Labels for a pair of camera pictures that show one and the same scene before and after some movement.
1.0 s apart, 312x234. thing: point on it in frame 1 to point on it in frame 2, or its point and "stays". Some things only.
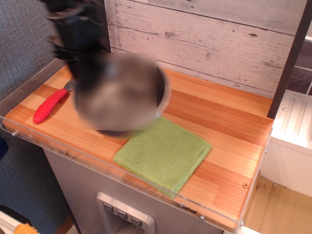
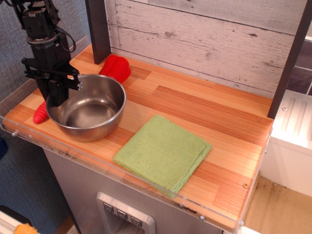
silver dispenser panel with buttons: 117,217 stays
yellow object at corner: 25,228 stays
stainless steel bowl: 122,95 to 93,112
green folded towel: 167,156 stays
